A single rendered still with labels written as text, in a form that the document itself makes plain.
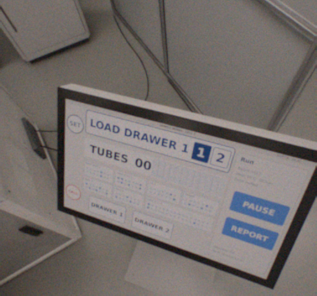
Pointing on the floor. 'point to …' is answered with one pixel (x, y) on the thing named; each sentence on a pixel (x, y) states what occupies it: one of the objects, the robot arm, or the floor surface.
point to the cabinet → (28, 195)
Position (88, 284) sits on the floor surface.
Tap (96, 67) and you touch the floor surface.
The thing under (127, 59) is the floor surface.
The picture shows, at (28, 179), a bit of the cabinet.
